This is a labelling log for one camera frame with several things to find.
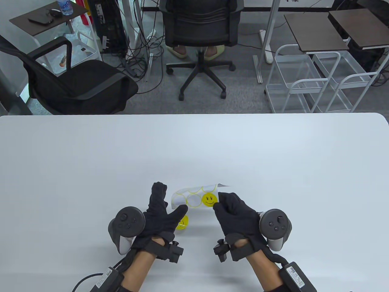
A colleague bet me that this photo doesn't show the person's right hand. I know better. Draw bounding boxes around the person's right hand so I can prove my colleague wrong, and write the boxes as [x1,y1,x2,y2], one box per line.
[213,192,268,249]

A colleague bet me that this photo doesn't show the person's left hand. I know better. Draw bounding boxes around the person's left hand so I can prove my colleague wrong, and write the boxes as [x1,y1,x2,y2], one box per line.
[134,182,189,251]

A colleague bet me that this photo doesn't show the yellow smiley sticker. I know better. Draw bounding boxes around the yellow smiley sticker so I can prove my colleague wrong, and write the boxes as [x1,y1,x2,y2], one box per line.
[202,192,218,208]

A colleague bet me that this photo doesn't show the white sticker sheet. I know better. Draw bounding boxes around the white sticker sheet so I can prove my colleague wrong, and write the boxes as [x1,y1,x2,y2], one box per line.
[170,182,230,210]

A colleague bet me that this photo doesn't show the person's right forearm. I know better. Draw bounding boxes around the person's right forearm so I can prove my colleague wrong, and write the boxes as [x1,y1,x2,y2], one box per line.
[237,239,288,292]

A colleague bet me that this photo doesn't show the black left forearm box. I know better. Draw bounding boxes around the black left forearm box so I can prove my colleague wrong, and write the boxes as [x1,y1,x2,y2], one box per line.
[95,266,125,292]

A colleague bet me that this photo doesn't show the black right forearm box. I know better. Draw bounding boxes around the black right forearm box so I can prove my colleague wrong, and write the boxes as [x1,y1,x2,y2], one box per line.
[279,262,317,292]

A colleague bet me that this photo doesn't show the person's left forearm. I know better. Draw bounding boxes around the person's left forearm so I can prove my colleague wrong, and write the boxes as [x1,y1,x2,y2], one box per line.
[121,237,167,292]

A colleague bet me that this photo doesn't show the grey left hand controller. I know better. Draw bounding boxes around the grey left hand controller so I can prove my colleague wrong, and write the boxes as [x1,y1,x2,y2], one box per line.
[108,207,146,256]

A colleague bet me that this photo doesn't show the grey hand controller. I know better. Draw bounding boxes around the grey hand controller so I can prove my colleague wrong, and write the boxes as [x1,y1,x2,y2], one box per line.
[258,209,293,252]
[108,207,146,256]

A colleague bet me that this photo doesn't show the grey right hand controller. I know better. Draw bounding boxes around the grey right hand controller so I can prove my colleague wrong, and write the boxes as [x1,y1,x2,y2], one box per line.
[258,209,293,252]

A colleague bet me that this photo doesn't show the white table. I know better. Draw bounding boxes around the white table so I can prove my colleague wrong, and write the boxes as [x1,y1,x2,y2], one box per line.
[0,113,389,292]

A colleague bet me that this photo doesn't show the empty black office chair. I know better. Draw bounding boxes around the empty black office chair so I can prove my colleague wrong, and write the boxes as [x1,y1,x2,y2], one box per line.
[0,34,139,115]

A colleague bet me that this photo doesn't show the beige slipper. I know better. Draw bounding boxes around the beige slipper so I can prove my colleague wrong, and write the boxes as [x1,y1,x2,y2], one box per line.
[166,46,188,58]
[204,45,226,60]

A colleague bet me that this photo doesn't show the small white cart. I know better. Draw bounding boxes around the small white cart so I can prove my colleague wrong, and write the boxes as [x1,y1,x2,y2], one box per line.
[64,30,103,62]

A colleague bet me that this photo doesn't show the black computer tower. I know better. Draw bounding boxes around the black computer tower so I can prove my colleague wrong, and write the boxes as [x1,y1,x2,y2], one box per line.
[88,0,129,57]

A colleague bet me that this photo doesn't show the black mesh office chair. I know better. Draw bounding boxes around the black mesh office chair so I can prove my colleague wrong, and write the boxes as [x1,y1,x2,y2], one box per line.
[159,0,245,101]

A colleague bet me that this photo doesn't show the brown cart top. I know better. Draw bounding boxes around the brown cart top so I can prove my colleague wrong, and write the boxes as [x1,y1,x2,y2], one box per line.
[328,8,389,50]
[284,12,350,54]

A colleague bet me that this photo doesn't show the red fire extinguisher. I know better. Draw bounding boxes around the red fire extinguisher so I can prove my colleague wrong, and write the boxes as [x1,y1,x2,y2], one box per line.
[74,0,92,28]

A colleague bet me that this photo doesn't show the brown side table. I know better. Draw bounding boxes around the brown side table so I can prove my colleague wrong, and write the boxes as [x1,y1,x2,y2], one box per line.
[9,0,89,37]

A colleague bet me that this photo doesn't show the clear water bottle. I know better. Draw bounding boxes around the clear water bottle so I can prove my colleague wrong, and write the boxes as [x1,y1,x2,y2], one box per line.
[57,0,74,16]

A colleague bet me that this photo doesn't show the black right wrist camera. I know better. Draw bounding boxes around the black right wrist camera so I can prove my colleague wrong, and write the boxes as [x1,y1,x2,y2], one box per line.
[213,238,256,263]

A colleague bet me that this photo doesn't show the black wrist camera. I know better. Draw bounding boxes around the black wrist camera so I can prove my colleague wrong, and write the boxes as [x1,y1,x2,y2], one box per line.
[213,238,256,263]
[145,232,184,264]

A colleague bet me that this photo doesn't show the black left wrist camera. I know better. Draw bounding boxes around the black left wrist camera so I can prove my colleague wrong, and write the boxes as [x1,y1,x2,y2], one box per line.
[145,232,184,264]

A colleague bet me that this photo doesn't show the black cable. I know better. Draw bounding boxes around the black cable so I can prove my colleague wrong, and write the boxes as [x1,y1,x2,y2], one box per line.
[72,273,102,292]

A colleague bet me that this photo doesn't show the white wire cart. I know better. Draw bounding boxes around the white wire cart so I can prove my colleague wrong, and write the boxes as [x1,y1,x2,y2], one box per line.
[265,44,341,114]
[312,50,389,113]

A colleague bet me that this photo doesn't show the bundle of black cables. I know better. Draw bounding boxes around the bundle of black cables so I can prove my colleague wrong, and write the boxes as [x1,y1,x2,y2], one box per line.
[121,0,167,95]

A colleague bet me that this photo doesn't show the aluminium frame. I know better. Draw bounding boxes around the aluminium frame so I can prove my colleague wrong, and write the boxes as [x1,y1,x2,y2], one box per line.
[253,0,280,84]

